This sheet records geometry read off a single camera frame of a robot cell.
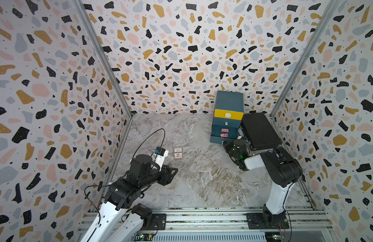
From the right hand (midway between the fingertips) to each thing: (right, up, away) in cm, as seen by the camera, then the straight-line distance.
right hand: (223, 140), depth 99 cm
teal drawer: (+2, +12, +4) cm, 13 cm away
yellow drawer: (+3, +17, -3) cm, 17 cm away
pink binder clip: (+3, +7, +10) cm, 12 cm away
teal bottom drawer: (0, +4, +10) cm, 11 cm away
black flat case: (+26, +6, +7) cm, 28 cm away
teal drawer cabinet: (+5, +26, +2) cm, 27 cm away
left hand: (-28, -10, -30) cm, 42 cm away
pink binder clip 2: (+2, +3, +7) cm, 8 cm away
